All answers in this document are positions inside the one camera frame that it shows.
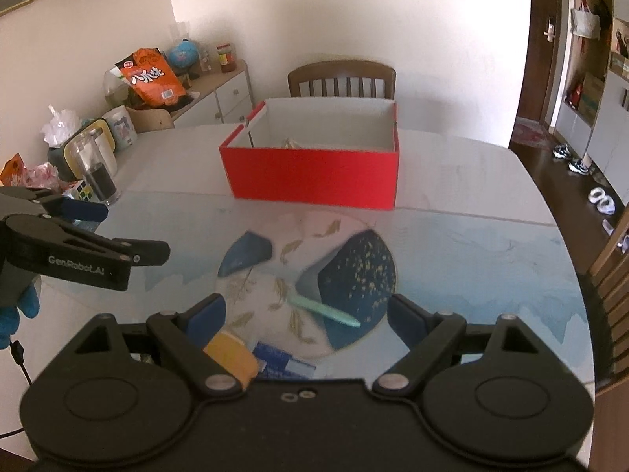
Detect blue tissue packet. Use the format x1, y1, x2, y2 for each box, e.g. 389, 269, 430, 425
252, 341, 316, 380

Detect yellow-rimmed dark container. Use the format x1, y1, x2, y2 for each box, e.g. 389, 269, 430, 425
48, 118, 118, 182

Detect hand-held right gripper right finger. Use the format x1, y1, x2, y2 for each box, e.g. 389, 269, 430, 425
371, 294, 546, 399

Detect green pen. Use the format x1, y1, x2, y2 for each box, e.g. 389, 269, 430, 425
287, 291, 362, 329

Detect brown door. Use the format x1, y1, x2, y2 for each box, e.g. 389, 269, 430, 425
528, 0, 566, 124

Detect hanging tote bag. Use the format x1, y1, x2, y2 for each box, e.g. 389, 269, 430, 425
570, 0, 603, 40

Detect grey shelf cabinet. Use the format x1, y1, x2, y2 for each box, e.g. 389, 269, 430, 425
550, 0, 629, 178

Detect person's left hand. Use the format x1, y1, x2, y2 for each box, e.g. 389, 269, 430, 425
0, 284, 41, 350

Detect orange snack bag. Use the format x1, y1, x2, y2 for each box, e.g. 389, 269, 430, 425
114, 46, 190, 109

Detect white plastic bag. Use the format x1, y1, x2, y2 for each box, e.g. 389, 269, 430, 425
40, 105, 82, 148

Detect blue globe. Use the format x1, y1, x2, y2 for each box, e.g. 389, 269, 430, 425
167, 38, 200, 79

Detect dark wooden chair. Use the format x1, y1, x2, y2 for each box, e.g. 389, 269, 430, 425
287, 61, 397, 100

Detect black cable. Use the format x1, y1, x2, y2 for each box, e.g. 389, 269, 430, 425
0, 340, 34, 438

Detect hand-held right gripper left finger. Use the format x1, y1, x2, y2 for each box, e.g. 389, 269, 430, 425
74, 293, 246, 400

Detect pink packet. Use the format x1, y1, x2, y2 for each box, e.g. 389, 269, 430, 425
22, 161, 64, 192

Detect puzzle cube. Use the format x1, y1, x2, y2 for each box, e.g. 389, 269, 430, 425
69, 180, 96, 202

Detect orange round container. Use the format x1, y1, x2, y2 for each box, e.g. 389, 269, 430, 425
203, 332, 259, 387

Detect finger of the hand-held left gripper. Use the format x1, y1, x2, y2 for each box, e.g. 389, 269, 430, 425
30, 191, 109, 223
49, 219, 171, 267

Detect blue printed table mat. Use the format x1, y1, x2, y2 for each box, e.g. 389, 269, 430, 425
29, 189, 598, 394

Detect red cardboard box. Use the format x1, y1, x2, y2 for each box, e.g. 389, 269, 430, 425
219, 98, 400, 211

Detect orange packet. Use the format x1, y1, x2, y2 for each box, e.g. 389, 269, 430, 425
0, 153, 25, 188

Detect glass jar dark contents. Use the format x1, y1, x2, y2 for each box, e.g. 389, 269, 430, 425
68, 127, 121, 206

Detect translucent plastic container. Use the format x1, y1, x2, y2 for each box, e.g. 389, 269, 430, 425
103, 66, 133, 109

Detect patterned rug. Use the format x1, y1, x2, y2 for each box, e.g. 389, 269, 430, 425
510, 122, 554, 149

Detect red-lidded jar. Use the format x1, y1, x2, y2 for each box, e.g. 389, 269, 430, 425
215, 42, 237, 74

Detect white sideboard cabinet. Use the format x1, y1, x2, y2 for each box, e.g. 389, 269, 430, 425
169, 59, 254, 129

